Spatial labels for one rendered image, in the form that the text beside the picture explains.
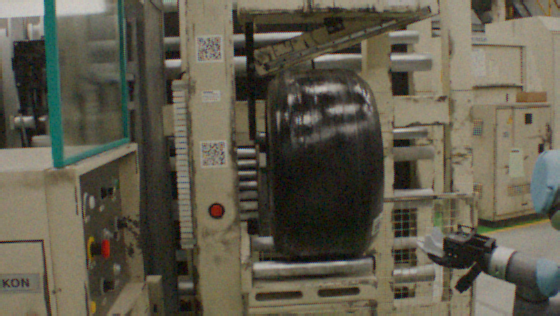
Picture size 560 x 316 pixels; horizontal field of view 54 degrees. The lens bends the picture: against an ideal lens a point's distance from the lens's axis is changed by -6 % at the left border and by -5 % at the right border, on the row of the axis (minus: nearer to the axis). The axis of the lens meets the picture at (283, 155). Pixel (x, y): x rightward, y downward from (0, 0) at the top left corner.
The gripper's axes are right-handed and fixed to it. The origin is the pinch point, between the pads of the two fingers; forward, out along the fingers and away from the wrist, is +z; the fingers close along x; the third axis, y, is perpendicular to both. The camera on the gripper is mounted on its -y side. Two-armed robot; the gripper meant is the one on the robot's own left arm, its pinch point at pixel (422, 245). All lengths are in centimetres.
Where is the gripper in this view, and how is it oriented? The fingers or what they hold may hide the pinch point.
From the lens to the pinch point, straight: 148.1
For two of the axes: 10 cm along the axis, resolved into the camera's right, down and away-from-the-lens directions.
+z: -7.0, -1.8, 6.9
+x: -6.9, 4.2, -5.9
